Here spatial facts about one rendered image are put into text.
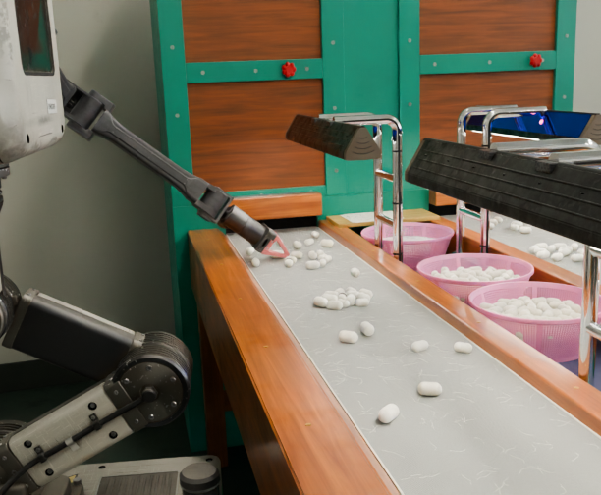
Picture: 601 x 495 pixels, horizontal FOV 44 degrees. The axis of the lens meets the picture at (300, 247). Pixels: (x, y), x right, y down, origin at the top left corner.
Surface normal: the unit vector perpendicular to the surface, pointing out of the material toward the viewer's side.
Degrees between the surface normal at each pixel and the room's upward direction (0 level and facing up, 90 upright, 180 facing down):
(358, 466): 0
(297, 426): 0
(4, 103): 90
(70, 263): 90
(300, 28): 90
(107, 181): 90
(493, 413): 0
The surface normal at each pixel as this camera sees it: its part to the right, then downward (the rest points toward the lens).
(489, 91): 0.22, 0.21
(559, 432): -0.04, -0.97
